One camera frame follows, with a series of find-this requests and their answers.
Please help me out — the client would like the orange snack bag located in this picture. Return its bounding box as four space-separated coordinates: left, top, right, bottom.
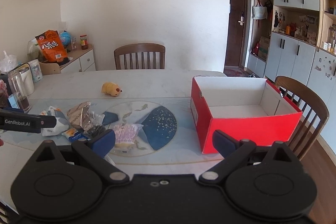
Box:
35 30 68 64

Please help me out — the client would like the blue globe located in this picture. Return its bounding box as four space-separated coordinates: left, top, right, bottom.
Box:
59 31 71 49

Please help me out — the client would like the white drawer cabinet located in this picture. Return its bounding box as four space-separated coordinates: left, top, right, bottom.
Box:
60 45 96 73

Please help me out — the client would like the brown foil snack bag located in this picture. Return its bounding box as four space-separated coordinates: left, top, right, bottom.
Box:
67 101 105 131

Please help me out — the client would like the white patterned mug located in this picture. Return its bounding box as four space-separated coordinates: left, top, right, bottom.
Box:
28 59 43 83

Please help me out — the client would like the hanging tote bag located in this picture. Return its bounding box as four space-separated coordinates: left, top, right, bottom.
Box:
252 0 268 20

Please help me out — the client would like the red lid jar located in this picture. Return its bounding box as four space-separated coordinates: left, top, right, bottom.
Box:
80 35 88 50

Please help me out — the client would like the white electric kettle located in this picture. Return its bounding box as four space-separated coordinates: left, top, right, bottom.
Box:
17 63 35 96

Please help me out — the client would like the brown entrance door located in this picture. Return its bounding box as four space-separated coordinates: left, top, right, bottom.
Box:
224 0 248 68

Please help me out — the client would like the bag of black seeds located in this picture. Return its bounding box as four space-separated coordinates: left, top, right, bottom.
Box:
84 124 106 139

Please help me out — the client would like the yellow plush toy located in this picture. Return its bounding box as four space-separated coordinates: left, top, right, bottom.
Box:
101 82 122 97

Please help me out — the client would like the white wall cabinet unit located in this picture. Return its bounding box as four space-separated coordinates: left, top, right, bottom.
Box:
252 0 335 149

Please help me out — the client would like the blue white snack packet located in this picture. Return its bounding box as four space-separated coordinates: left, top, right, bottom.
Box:
62 128 88 143

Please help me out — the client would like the wooden chair at right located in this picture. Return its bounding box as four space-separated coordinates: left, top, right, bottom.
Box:
275 76 329 160

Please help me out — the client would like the pink pastry packet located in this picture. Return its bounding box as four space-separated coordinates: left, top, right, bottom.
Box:
113 123 143 148

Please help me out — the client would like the glass jar with brown liquid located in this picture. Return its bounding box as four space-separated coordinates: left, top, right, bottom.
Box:
8 70 31 113

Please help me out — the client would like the red cardboard box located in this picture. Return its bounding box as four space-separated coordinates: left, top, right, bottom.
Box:
191 76 302 154

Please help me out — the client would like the wooden chair behind table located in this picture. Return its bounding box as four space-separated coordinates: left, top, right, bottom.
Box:
114 43 166 70

